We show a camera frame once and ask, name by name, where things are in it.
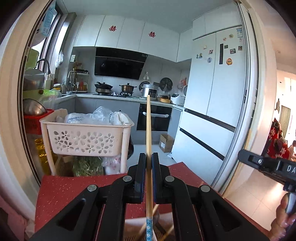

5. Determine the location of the blue-patterned bamboo chopstick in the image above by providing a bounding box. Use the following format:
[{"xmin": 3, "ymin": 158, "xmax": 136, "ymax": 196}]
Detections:
[{"xmin": 145, "ymin": 96, "xmax": 153, "ymax": 240}]

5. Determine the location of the person's right hand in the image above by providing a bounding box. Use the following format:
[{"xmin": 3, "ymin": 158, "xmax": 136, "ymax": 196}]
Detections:
[{"xmin": 268, "ymin": 193, "xmax": 295, "ymax": 240}]

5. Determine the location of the white plastic utensil holder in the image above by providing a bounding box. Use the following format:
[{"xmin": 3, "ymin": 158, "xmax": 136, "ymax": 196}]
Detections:
[{"xmin": 122, "ymin": 204, "xmax": 176, "ymax": 240}]

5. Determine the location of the cardboard box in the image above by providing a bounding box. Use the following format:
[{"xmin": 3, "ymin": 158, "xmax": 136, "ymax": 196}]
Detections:
[{"xmin": 159, "ymin": 134, "xmax": 175, "ymax": 153}]

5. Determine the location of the pink plastic stool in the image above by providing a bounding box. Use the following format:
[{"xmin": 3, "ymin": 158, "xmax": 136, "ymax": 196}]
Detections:
[{"xmin": 0, "ymin": 196, "xmax": 33, "ymax": 240}]

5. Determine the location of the white perforated storage cart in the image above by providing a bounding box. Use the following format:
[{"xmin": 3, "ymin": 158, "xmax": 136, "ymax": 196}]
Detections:
[{"xmin": 40, "ymin": 109, "xmax": 134, "ymax": 176}]

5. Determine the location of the white refrigerator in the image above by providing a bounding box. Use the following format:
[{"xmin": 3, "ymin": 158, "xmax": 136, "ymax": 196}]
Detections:
[{"xmin": 171, "ymin": 27, "xmax": 246, "ymax": 184}]

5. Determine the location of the black built-in oven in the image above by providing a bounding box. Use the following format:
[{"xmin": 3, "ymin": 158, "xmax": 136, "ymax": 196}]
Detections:
[{"xmin": 137, "ymin": 104, "xmax": 172, "ymax": 132}]

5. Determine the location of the red plastic basket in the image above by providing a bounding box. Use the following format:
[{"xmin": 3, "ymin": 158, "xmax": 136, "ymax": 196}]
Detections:
[{"xmin": 23, "ymin": 109, "xmax": 54, "ymax": 135}]

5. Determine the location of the black wok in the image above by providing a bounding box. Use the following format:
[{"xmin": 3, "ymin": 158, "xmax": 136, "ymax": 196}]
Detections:
[{"xmin": 95, "ymin": 81, "xmax": 113, "ymax": 94}]

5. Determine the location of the steel cooking pot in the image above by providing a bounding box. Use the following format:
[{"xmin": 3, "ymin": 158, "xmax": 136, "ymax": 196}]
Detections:
[{"xmin": 119, "ymin": 83, "xmax": 136, "ymax": 93}]

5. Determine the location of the silver rice cooker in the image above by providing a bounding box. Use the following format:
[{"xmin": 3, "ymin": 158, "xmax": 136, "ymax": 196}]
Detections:
[{"xmin": 142, "ymin": 84, "xmax": 158, "ymax": 100}]

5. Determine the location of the black range hood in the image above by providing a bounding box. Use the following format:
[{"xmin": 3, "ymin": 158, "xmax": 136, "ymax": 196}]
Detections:
[{"xmin": 94, "ymin": 47, "xmax": 148, "ymax": 80}]

